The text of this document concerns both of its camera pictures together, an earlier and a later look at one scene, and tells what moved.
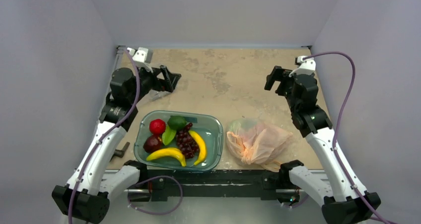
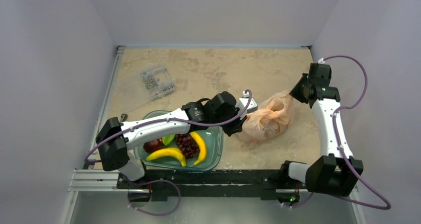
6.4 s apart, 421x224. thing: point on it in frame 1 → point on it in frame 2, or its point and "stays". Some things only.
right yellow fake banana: x=202 y=147 stays
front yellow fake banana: x=167 y=152 stays
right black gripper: x=282 y=83 → x=301 y=91
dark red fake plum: x=152 y=143 stays
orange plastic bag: x=251 y=141 → x=270 y=119
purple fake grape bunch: x=186 y=143 stays
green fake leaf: x=168 y=135 stays
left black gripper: x=171 y=78 → x=237 y=126
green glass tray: x=209 y=126 stays
